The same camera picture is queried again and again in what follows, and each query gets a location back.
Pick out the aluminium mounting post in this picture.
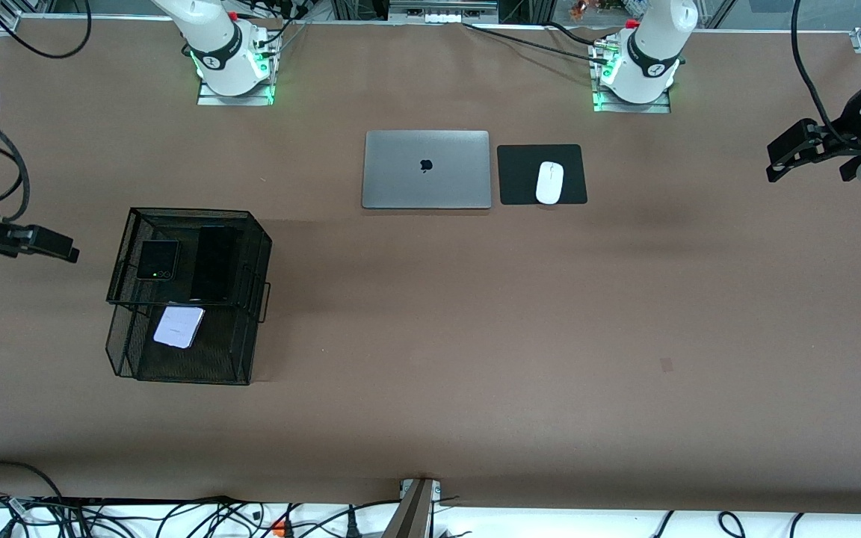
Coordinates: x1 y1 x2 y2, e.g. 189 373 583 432
382 478 442 538

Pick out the long black cable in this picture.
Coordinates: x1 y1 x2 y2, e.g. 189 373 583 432
463 22 614 68

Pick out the black flip phone dual camera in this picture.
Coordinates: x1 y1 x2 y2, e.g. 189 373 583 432
135 239 181 281

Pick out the black wire mesh two-tier tray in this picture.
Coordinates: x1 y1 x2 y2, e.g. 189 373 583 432
105 207 273 386

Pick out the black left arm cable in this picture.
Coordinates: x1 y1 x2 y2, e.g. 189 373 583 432
791 0 850 144

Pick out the white computer mouse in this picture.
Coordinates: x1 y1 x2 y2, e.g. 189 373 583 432
535 161 565 205

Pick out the thick black arched cable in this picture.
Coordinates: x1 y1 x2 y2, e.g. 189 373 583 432
0 460 65 501

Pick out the silver closed laptop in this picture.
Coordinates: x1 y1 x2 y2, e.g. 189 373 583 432
361 130 493 210

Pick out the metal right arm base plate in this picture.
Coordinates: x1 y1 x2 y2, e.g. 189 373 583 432
197 37 276 107

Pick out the white phone pink edge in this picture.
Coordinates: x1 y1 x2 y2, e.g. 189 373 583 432
152 305 206 350

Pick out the black mouse pad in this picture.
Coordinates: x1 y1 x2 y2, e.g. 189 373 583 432
496 143 589 206

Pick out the large black slab phone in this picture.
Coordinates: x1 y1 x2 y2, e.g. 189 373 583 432
190 226 238 303

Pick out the white power strip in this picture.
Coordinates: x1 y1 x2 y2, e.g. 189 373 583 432
389 0 499 23

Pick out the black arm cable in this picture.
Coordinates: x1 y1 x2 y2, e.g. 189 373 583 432
791 0 850 144
0 0 93 223

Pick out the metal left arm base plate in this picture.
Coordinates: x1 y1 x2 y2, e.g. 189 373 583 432
591 41 672 114

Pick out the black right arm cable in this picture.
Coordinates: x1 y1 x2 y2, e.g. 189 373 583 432
0 0 93 223

